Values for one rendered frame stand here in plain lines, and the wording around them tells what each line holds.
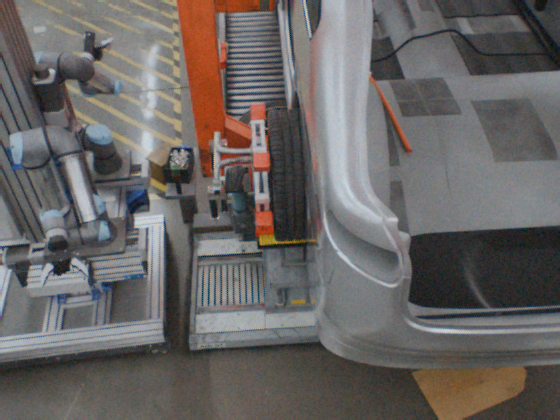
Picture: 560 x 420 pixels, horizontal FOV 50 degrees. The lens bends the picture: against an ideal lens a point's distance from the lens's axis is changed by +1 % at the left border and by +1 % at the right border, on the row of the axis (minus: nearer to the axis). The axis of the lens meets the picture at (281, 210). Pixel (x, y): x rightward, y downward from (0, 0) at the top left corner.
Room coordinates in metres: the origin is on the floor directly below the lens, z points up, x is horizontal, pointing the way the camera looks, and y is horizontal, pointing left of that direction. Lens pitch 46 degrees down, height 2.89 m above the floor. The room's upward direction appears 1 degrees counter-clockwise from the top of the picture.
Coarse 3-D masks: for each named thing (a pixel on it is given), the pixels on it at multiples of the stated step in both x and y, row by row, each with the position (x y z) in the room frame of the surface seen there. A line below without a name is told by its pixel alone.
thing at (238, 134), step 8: (232, 120) 2.67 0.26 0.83; (232, 128) 2.60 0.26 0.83; (240, 128) 2.64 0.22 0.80; (248, 128) 2.68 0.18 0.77; (232, 136) 2.57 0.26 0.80; (240, 136) 2.58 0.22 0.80; (248, 136) 2.61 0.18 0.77; (256, 136) 2.65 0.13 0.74; (232, 144) 2.57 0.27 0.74; (240, 144) 2.58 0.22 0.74; (248, 144) 2.58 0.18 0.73
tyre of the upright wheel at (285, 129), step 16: (272, 112) 2.31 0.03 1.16; (288, 112) 2.31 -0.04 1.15; (272, 128) 2.16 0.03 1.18; (288, 128) 2.16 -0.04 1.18; (272, 144) 2.07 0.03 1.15; (288, 144) 2.07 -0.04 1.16; (272, 160) 2.01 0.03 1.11; (288, 160) 2.00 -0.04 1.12; (304, 160) 2.00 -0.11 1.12; (288, 176) 1.95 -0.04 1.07; (304, 176) 1.95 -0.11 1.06; (288, 192) 1.91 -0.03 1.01; (304, 192) 1.91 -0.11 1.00; (288, 208) 1.88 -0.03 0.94; (304, 208) 1.88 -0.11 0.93; (288, 224) 1.86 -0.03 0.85; (304, 224) 1.87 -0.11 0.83; (288, 240) 1.91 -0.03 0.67
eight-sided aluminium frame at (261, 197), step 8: (256, 128) 2.26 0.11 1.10; (264, 128) 2.26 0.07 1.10; (264, 136) 2.17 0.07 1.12; (264, 144) 2.12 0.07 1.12; (256, 152) 2.07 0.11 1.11; (256, 176) 1.99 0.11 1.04; (264, 176) 1.99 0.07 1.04; (256, 184) 1.96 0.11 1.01; (264, 184) 1.96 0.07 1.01; (256, 192) 1.94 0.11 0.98; (264, 192) 1.94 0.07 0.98; (256, 200) 1.91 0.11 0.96; (264, 200) 1.92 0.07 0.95; (256, 208) 1.91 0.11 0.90; (264, 208) 2.19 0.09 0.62
